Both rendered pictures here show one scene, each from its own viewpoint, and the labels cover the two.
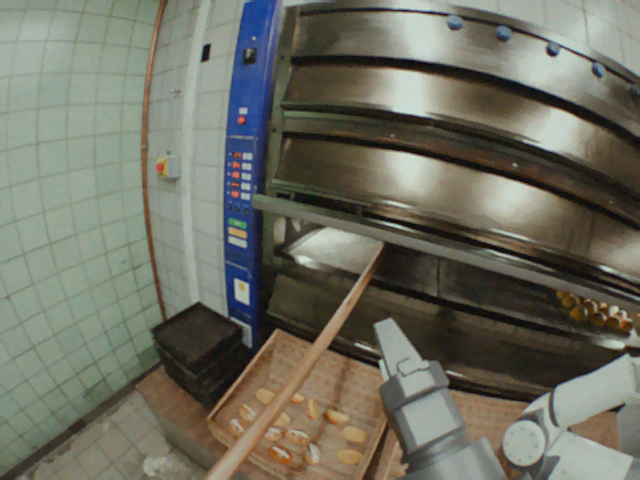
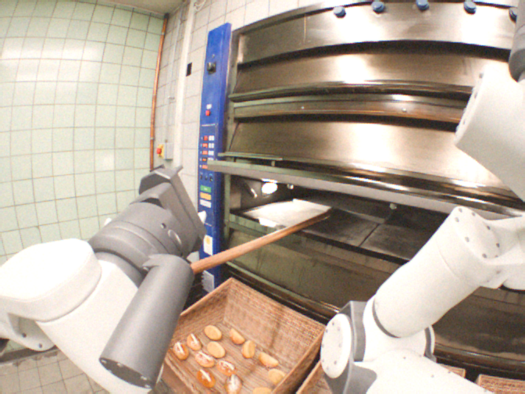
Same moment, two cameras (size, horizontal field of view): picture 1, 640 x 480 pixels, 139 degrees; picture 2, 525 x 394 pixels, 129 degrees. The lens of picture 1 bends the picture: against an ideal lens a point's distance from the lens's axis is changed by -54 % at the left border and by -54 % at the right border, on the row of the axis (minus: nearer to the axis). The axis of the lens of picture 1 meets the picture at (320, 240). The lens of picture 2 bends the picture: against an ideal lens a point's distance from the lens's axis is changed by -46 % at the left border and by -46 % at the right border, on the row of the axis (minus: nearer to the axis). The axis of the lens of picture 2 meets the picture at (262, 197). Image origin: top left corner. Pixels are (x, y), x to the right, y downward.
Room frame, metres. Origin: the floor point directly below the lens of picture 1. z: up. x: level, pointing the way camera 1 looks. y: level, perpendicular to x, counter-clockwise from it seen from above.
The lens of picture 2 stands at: (-0.09, -0.30, 1.49)
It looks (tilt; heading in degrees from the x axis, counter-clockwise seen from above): 12 degrees down; 17
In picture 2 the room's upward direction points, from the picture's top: 3 degrees clockwise
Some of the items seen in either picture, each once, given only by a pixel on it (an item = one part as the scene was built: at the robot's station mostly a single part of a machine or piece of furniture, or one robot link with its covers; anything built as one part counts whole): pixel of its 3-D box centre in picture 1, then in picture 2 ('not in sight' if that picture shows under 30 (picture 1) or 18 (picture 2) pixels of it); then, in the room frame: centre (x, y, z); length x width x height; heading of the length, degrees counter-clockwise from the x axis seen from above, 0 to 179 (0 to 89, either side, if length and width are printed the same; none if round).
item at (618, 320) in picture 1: (584, 292); not in sight; (0.75, -1.37, 1.21); 0.61 x 0.48 x 0.06; 158
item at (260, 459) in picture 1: (305, 414); (234, 347); (0.53, -0.03, 0.72); 0.56 x 0.49 x 0.28; 67
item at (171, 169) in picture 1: (168, 166); (165, 151); (1.07, 0.74, 1.46); 0.10 x 0.07 x 0.10; 68
